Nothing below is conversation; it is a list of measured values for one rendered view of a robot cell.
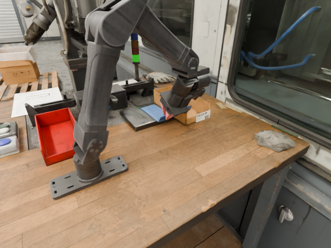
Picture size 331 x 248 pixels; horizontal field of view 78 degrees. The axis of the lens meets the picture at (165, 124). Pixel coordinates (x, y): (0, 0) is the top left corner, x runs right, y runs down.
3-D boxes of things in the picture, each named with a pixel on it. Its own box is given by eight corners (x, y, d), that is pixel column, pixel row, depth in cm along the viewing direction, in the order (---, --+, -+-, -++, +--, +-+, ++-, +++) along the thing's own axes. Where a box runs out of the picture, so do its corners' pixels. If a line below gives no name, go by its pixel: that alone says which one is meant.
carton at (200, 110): (185, 127, 80) (186, 109, 76) (153, 105, 98) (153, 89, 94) (209, 119, 86) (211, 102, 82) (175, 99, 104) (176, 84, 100)
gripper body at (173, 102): (172, 92, 76) (179, 77, 70) (187, 113, 72) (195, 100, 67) (158, 96, 73) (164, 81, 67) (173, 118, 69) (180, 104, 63)
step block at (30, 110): (32, 127, 79) (24, 106, 74) (32, 123, 81) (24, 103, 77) (51, 122, 82) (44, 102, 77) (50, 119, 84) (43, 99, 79)
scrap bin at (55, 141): (46, 166, 60) (40, 150, 57) (39, 128, 78) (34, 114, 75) (87, 152, 65) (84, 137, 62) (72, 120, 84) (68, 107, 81)
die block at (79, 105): (82, 118, 85) (79, 102, 81) (77, 109, 92) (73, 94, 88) (127, 107, 94) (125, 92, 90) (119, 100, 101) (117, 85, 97)
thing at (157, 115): (160, 123, 77) (160, 116, 76) (140, 108, 88) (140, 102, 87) (175, 118, 81) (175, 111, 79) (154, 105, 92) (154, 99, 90)
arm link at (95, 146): (88, 123, 55) (67, 130, 52) (102, 138, 49) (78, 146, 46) (93, 142, 58) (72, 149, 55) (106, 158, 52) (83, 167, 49)
